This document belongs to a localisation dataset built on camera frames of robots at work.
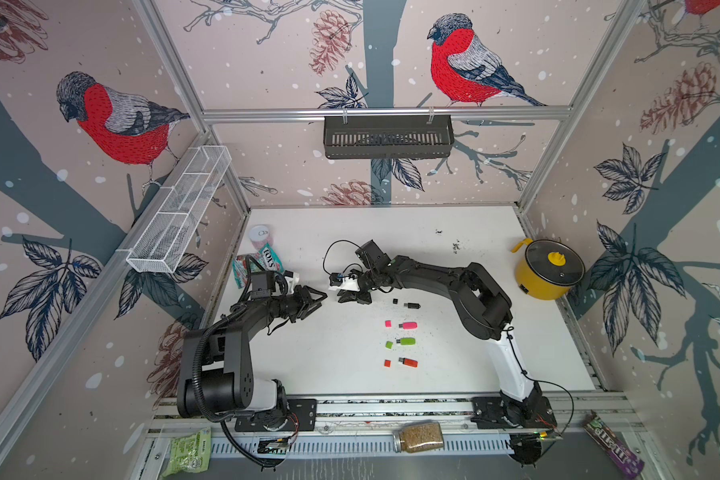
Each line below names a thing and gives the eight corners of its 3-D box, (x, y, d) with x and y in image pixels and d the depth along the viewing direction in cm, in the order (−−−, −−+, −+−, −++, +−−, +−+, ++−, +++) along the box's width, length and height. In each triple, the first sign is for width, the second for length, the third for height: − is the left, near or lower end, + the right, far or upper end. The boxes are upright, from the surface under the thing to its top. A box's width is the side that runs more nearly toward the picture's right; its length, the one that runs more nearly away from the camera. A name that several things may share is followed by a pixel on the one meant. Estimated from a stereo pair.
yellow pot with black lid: (520, 301, 95) (537, 280, 85) (502, 253, 107) (516, 230, 97) (574, 301, 95) (597, 280, 85) (550, 253, 107) (568, 230, 97)
